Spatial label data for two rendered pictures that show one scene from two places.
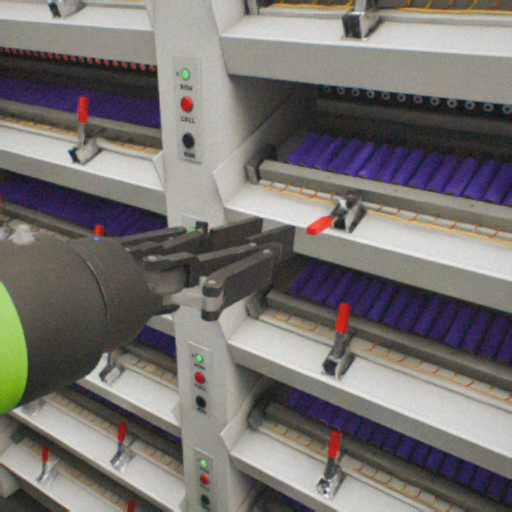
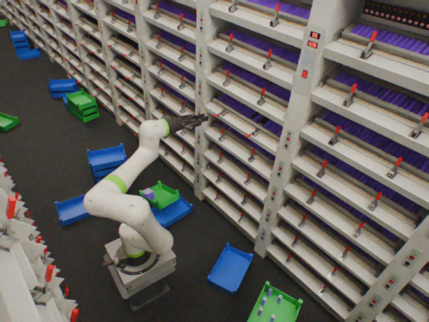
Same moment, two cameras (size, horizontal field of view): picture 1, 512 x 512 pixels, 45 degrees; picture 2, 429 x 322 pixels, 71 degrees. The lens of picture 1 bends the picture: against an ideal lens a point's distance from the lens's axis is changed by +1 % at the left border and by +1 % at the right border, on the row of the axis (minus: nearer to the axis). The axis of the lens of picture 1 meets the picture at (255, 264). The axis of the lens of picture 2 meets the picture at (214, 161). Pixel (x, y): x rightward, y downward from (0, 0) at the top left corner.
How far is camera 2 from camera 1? 1.25 m
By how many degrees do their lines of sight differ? 17
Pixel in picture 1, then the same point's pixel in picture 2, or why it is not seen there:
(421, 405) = (232, 148)
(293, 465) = (214, 157)
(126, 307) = (179, 126)
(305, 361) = (216, 137)
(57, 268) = (172, 122)
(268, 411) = (212, 146)
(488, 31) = (242, 91)
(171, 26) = (198, 72)
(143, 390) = (188, 138)
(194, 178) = (200, 99)
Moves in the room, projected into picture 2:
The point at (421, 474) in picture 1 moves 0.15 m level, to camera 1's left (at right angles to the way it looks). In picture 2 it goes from (235, 162) to (214, 158)
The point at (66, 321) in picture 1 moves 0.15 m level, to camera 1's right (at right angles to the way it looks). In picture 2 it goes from (173, 128) to (200, 133)
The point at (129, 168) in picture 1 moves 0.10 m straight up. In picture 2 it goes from (189, 92) to (189, 78)
